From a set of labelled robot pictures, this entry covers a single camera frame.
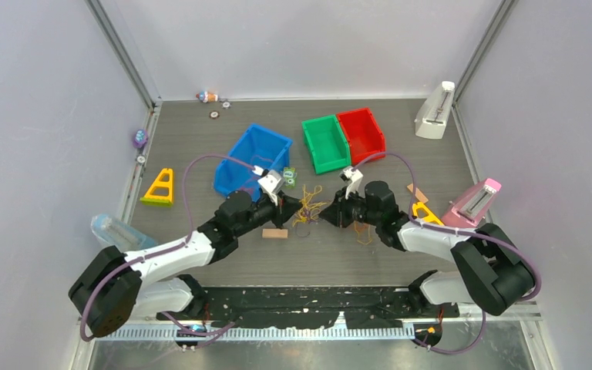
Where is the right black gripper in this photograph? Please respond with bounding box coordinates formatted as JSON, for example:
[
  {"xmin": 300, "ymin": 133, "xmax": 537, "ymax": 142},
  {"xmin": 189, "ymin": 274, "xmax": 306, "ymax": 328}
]
[{"xmin": 320, "ymin": 187, "xmax": 382, "ymax": 229}]

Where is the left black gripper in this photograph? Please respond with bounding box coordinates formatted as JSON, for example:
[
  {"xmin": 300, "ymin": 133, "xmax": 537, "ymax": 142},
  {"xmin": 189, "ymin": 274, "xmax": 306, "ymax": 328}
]
[{"xmin": 234, "ymin": 190, "xmax": 301, "ymax": 237}]

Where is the yellow string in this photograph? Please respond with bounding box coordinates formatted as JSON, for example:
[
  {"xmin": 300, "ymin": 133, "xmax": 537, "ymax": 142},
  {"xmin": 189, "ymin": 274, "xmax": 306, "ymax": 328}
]
[{"xmin": 291, "ymin": 183, "xmax": 330, "ymax": 240}]

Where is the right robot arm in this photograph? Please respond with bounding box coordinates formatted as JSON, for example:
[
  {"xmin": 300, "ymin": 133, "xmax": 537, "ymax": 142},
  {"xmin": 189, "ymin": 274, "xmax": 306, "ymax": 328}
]
[{"xmin": 319, "ymin": 180, "xmax": 537, "ymax": 317}]

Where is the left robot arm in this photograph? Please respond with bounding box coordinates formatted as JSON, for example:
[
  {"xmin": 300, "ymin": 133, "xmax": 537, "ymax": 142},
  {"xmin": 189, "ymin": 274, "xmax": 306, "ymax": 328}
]
[{"xmin": 68, "ymin": 191, "xmax": 302, "ymax": 341}]

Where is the wooden block centre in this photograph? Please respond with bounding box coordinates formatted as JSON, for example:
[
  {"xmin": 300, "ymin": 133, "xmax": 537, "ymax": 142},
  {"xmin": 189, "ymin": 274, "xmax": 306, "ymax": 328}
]
[{"xmin": 261, "ymin": 228, "xmax": 288, "ymax": 239}]

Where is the wooden block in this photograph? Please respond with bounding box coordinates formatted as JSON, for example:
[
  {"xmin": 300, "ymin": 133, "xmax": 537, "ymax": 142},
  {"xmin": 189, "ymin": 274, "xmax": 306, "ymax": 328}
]
[
  {"xmin": 406, "ymin": 183, "xmax": 429, "ymax": 204},
  {"xmin": 261, "ymin": 228, "xmax": 288, "ymax": 239}
]

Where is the green owl tile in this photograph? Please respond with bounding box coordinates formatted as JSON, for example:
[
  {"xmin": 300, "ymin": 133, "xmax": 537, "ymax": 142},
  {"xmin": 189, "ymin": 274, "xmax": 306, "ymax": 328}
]
[{"xmin": 282, "ymin": 166, "xmax": 298, "ymax": 188}]

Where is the blue plastic bin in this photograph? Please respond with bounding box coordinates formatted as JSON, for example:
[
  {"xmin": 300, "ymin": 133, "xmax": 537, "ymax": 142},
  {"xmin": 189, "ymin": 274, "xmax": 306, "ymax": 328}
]
[{"xmin": 213, "ymin": 123, "xmax": 293, "ymax": 201}]

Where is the green plastic bin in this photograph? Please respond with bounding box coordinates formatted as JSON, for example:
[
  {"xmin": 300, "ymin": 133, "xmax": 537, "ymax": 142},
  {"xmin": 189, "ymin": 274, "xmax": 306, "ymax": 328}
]
[{"xmin": 301, "ymin": 115, "xmax": 351, "ymax": 175}]

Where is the red plastic bin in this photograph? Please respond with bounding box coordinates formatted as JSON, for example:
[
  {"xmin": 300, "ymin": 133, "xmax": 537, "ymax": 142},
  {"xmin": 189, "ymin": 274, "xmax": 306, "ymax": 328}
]
[{"xmin": 336, "ymin": 108, "xmax": 386, "ymax": 165}]

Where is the wooden block right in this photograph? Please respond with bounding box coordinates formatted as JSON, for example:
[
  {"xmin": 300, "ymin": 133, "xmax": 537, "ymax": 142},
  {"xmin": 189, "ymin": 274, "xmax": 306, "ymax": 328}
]
[{"xmin": 406, "ymin": 183, "xmax": 429, "ymax": 204}]

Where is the yellow triangle toy right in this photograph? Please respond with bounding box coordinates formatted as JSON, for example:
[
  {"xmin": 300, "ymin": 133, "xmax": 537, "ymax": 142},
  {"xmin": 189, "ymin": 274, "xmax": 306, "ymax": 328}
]
[{"xmin": 412, "ymin": 201, "xmax": 444, "ymax": 226}]

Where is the yellow triangle toy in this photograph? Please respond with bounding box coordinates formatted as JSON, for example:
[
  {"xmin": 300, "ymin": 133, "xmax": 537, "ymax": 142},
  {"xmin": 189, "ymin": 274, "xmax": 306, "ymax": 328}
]
[
  {"xmin": 140, "ymin": 168, "xmax": 174, "ymax": 207},
  {"xmin": 412, "ymin": 201, "xmax": 444, "ymax": 226}
]

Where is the white metronome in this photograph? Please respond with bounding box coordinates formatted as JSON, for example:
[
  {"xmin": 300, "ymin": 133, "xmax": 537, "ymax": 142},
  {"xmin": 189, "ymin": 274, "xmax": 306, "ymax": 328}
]
[{"xmin": 415, "ymin": 81, "xmax": 456, "ymax": 140}]

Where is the pink metronome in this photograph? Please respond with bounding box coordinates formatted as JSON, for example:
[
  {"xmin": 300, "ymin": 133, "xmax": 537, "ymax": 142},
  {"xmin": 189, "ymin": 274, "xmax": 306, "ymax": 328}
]
[{"xmin": 441, "ymin": 178, "xmax": 502, "ymax": 228}]

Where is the yellow triangle toy left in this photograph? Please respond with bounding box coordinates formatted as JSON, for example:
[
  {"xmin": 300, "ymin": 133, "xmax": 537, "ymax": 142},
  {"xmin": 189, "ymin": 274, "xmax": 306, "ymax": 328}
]
[{"xmin": 140, "ymin": 168, "xmax": 174, "ymax": 207}]

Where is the small figurine toy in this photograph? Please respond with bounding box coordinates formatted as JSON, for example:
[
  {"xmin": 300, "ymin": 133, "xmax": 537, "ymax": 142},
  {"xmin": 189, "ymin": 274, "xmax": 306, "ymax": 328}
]
[{"xmin": 195, "ymin": 91, "xmax": 220, "ymax": 103}]

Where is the purple round toy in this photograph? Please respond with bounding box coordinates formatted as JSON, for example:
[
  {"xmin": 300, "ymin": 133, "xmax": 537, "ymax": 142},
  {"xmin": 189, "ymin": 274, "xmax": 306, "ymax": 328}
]
[{"xmin": 133, "ymin": 129, "xmax": 149, "ymax": 150}]

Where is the clear plastic bottle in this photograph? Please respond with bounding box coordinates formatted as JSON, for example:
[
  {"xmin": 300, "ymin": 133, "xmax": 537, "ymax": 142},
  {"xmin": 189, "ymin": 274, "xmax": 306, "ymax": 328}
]
[{"xmin": 90, "ymin": 214, "xmax": 159, "ymax": 252}]

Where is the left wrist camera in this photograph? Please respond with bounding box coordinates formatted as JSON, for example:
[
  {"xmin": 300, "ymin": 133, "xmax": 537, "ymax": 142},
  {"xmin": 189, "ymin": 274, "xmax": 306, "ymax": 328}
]
[{"xmin": 253, "ymin": 166, "xmax": 284, "ymax": 206}]

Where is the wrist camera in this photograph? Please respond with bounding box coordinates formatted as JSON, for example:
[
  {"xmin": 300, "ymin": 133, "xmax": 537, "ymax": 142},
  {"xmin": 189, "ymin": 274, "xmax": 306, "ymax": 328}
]
[
  {"xmin": 253, "ymin": 166, "xmax": 284, "ymax": 206},
  {"xmin": 340, "ymin": 166, "xmax": 363, "ymax": 200}
]

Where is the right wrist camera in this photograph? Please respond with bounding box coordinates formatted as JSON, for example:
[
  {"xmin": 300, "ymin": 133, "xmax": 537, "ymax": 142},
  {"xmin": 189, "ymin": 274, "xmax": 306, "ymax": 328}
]
[{"xmin": 340, "ymin": 166, "xmax": 363, "ymax": 200}]

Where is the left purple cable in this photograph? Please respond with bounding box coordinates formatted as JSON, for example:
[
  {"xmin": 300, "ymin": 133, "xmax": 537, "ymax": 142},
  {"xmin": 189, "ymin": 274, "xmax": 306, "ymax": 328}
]
[{"xmin": 79, "ymin": 154, "xmax": 267, "ymax": 352}]

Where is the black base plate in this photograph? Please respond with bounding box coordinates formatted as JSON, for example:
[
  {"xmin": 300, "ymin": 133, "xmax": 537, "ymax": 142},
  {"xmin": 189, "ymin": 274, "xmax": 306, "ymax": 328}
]
[{"xmin": 171, "ymin": 286, "xmax": 459, "ymax": 329}]

